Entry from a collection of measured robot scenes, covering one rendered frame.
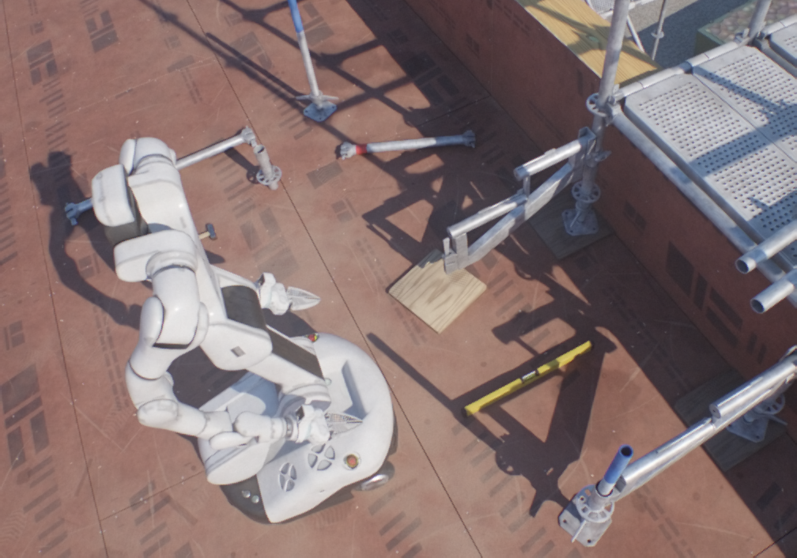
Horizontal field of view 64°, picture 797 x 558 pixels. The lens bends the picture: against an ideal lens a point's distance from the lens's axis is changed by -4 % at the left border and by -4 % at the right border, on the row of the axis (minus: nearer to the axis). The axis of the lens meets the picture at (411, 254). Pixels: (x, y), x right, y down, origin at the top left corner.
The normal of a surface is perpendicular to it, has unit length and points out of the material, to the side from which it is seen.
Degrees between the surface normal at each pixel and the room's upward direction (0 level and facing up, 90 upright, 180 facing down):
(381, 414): 45
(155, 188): 90
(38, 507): 0
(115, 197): 8
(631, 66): 0
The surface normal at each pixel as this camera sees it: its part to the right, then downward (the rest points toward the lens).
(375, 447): 0.61, -0.17
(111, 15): -0.08, -0.57
